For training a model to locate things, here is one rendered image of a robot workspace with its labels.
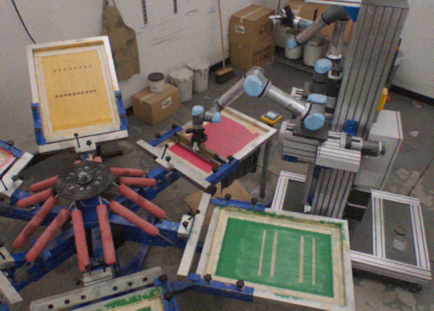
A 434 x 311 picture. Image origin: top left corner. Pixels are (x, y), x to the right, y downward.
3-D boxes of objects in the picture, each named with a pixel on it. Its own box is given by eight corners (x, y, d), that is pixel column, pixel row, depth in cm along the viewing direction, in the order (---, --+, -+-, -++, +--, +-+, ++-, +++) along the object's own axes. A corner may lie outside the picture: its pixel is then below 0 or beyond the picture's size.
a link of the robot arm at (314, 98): (323, 110, 244) (327, 92, 236) (323, 121, 234) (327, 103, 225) (305, 107, 246) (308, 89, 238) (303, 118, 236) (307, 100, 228)
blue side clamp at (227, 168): (233, 163, 266) (234, 156, 261) (239, 166, 263) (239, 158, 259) (205, 185, 248) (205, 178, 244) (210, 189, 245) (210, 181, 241)
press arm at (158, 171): (165, 167, 254) (165, 161, 251) (172, 171, 251) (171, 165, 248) (146, 180, 244) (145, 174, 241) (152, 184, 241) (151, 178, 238)
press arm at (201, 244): (307, 264, 210) (309, 257, 206) (307, 273, 206) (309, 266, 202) (102, 227, 229) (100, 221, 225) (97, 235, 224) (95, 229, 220)
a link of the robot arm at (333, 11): (341, 17, 239) (291, 53, 279) (350, 12, 246) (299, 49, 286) (332, 1, 239) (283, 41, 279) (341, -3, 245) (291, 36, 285)
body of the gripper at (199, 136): (199, 146, 257) (199, 132, 249) (190, 141, 261) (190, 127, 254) (207, 141, 261) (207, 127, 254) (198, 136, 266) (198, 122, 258)
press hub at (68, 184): (126, 273, 302) (92, 141, 218) (158, 303, 282) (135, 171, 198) (84, 307, 280) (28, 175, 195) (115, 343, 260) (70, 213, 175)
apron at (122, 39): (138, 71, 458) (125, -20, 393) (142, 73, 455) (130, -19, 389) (101, 86, 427) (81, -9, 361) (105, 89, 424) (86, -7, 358)
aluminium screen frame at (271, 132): (220, 107, 321) (220, 103, 319) (276, 134, 291) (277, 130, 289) (150, 149, 275) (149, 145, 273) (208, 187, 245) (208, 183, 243)
